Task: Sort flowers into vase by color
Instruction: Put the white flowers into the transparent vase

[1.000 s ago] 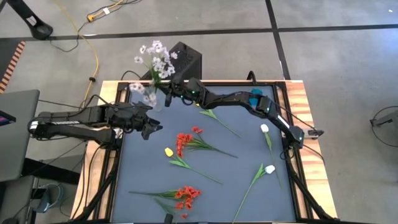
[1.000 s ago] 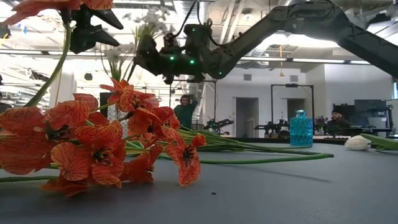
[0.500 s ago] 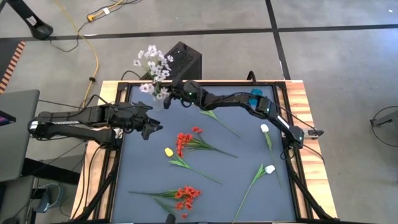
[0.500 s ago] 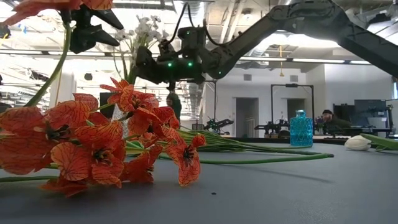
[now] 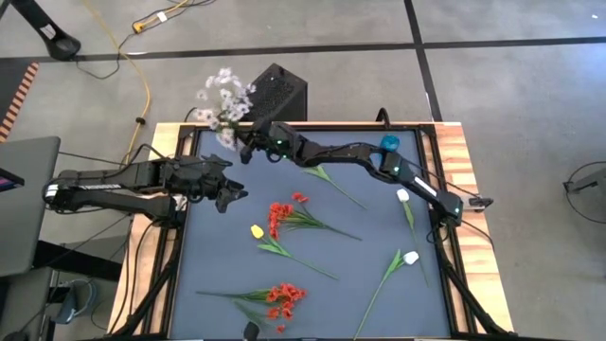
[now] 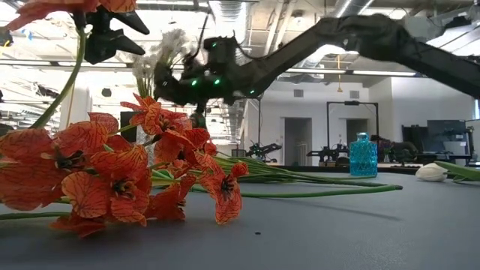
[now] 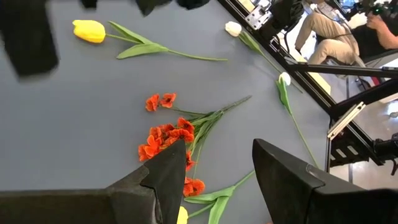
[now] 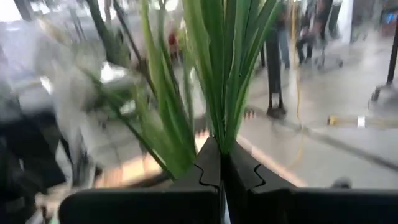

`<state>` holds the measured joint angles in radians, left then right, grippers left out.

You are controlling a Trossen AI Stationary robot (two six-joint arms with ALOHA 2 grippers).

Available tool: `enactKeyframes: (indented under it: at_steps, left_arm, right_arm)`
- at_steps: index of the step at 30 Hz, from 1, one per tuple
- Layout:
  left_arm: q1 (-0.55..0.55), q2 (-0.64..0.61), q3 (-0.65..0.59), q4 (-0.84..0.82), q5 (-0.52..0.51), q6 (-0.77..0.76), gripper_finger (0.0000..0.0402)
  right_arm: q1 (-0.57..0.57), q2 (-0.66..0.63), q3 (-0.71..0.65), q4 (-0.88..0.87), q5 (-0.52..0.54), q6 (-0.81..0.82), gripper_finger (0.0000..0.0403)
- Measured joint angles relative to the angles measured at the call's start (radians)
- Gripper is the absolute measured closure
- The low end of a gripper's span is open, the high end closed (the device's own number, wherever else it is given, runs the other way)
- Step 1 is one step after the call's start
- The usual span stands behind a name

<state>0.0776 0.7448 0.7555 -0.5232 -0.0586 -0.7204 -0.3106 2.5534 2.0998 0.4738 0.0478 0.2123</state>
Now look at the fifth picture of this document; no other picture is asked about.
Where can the dark monitor corner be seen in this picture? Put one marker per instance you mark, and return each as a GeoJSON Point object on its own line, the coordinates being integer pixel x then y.
{"type": "Point", "coordinates": [9, 180]}

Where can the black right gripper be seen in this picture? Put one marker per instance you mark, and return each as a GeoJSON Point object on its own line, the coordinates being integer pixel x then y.
{"type": "Point", "coordinates": [279, 142]}

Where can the black stand leg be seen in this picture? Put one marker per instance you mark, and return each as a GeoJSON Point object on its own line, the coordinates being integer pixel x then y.
{"type": "Point", "coordinates": [47, 33]}

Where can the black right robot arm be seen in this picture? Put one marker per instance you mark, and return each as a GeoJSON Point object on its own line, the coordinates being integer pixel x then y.
{"type": "Point", "coordinates": [426, 187]}

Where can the lilac white flower bunch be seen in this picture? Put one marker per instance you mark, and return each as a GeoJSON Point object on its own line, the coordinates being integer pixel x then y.
{"type": "Point", "coordinates": [232, 102]}

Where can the white tulip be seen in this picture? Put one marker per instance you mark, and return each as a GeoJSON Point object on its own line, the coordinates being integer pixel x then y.
{"type": "Point", "coordinates": [403, 194]}
{"type": "Point", "coordinates": [411, 257]}

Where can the black mat orange striped edge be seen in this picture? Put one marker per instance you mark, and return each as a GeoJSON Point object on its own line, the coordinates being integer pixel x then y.
{"type": "Point", "coordinates": [9, 80]}

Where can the wooden table board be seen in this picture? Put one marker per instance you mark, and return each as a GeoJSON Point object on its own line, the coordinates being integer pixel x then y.
{"type": "Point", "coordinates": [450, 135]}

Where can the black mesh computer tower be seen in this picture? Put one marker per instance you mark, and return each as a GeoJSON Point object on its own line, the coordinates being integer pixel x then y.
{"type": "Point", "coordinates": [279, 95]}

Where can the orange red flower bunch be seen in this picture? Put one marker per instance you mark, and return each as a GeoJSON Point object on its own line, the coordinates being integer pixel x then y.
{"type": "Point", "coordinates": [284, 293]}
{"type": "Point", "coordinates": [279, 213]}

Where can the black aluminium table frame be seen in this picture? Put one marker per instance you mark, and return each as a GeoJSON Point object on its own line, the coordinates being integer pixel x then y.
{"type": "Point", "coordinates": [331, 127]}

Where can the yellow tulip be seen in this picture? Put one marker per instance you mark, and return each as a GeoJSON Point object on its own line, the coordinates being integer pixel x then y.
{"type": "Point", "coordinates": [257, 231]}
{"type": "Point", "coordinates": [322, 174]}

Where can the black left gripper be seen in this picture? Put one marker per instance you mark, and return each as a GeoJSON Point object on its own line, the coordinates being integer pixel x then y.
{"type": "Point", "coordinates": [196, 177]}

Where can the grey desk surface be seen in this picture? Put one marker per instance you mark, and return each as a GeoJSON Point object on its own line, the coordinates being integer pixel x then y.
{"type": "Point", "coordinates": [28, 213]}

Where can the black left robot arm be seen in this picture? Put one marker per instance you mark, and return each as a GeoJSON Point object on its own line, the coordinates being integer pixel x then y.
{"type": "Point", "coordinates": [104, 187]}

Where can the blue cut glass vase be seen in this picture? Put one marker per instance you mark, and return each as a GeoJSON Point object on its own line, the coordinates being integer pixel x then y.
{"type": "Point", "coordinates": [390, 142]}

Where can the small black grey device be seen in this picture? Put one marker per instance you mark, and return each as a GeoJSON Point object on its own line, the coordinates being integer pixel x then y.
{"type": "Point", "coordinates": [480, 202]}

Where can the black rounded object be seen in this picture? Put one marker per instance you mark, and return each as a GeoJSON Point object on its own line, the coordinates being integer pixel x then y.
{"type": "Point", "coordinates": [251, 331]}

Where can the grey blue table mat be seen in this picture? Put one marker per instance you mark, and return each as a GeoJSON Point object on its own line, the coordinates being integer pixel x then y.
{"type": "Point", "coordinates": [331, 308]}

